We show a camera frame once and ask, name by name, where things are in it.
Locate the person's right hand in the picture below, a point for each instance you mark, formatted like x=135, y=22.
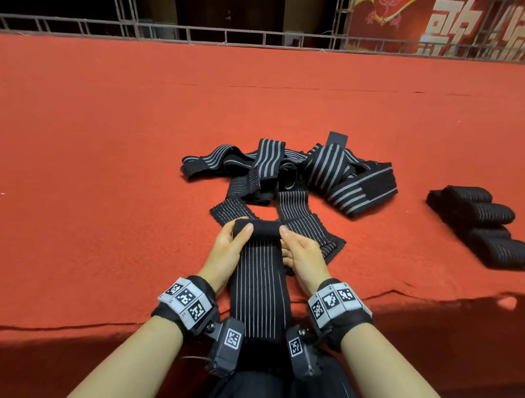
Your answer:
x=306, y=261

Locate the person's left hand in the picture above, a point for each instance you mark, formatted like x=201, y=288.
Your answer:
x=223, y=258

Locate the person's left forearm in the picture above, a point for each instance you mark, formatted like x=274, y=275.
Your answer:
x=126, y=369

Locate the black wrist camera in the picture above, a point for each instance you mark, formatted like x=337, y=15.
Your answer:
x=302, y=350
x=226, y=346

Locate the red banner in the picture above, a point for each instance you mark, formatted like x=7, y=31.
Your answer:
x=455, y=21

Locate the black trousers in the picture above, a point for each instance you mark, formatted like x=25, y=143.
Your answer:
x=262, y=396

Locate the metal railing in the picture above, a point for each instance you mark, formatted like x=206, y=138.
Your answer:
x=213, y=34

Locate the person's right forearm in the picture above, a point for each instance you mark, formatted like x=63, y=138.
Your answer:
x=401, y=391

